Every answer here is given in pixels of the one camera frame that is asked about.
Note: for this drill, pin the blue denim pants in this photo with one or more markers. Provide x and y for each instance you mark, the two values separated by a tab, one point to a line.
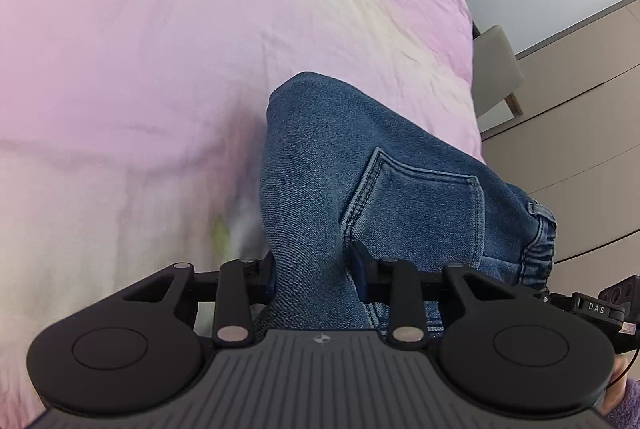
400	149

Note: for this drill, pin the beige wardrobe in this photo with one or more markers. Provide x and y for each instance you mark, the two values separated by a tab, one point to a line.
575	134

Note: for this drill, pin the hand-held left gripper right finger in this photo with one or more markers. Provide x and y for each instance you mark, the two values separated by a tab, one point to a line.
357	269

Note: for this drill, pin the grey upholstered chair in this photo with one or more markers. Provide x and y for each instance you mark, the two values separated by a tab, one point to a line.
492	69

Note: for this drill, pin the person's right forearm purple sleeve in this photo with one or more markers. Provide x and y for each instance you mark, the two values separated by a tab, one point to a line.
631	409

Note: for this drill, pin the person's right hand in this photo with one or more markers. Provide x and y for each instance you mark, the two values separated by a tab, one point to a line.
616	384

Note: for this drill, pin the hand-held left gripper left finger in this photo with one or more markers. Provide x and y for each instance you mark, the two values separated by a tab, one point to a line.
262	276

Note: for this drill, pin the pink floral blanket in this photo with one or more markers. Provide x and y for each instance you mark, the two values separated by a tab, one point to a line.
150	59

